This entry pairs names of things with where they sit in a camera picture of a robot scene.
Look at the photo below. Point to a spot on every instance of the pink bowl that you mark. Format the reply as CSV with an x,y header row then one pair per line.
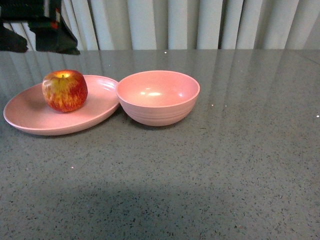
x,y
158,97

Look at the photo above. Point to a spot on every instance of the red yellow apple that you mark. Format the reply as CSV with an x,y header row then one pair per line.
x,y
64,90

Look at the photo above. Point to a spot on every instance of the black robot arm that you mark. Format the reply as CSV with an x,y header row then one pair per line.
x,y
44,18

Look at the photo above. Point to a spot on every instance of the pink plate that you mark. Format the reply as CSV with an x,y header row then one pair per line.
x,y
29,112

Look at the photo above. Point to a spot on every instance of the grey pleated curtain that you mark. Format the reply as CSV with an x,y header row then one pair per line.
x,y
188,24

